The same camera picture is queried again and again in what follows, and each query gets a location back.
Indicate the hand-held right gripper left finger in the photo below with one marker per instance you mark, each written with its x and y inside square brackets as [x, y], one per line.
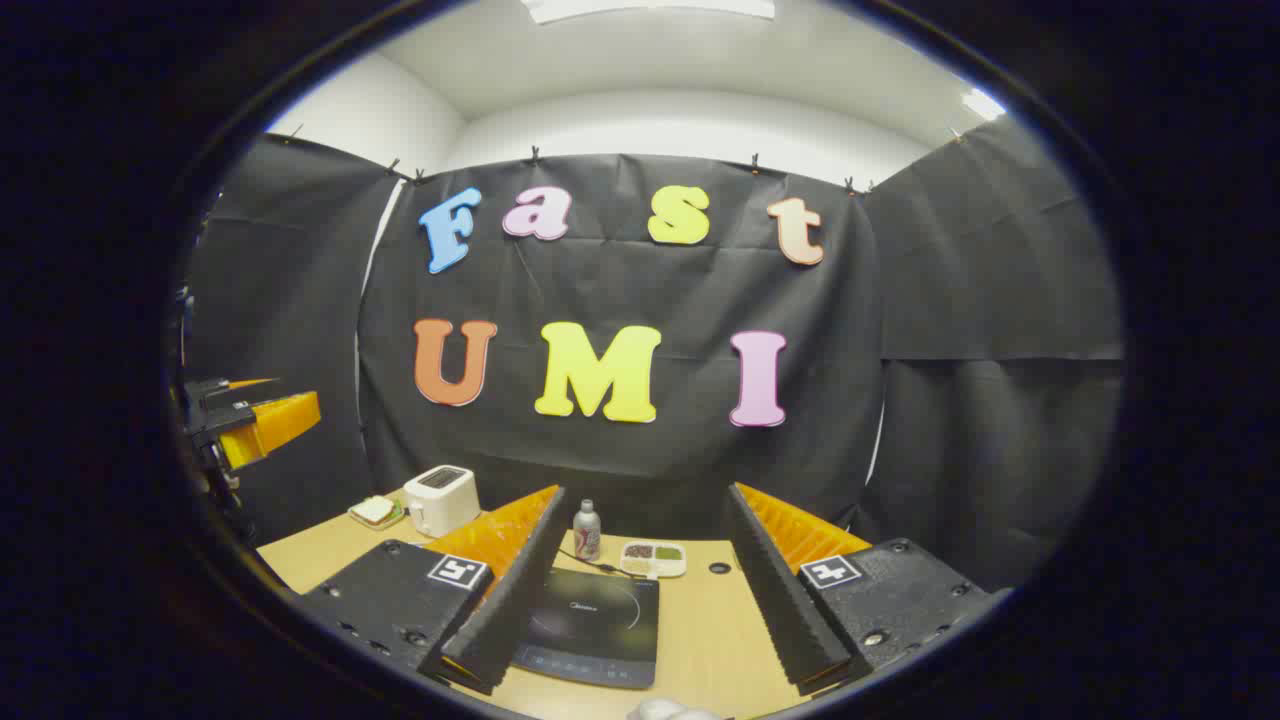
[520, 590]

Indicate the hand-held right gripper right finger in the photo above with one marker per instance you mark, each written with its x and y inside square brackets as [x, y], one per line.
[780, 590]

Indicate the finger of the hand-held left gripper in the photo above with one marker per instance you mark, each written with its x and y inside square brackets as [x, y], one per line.
[270, 425]
[222, 391]

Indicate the black induction cooktop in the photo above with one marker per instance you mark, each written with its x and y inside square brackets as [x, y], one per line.
[600, 620]

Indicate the silver drink bottle colourful label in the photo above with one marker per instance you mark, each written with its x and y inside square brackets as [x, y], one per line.
[587, 535]

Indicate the white toaster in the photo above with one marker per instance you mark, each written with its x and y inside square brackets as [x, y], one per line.
[440, 505]

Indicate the white divided dish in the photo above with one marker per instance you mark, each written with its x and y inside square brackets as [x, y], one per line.
[653, 570]

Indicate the toast sandwich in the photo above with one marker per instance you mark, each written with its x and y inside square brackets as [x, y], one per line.
[374, 510]

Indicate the small green plate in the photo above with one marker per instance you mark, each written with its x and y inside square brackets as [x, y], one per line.
[398, 518]

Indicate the ceiling light panel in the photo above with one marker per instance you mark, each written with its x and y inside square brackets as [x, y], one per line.
[983, 104]
[650, 8]

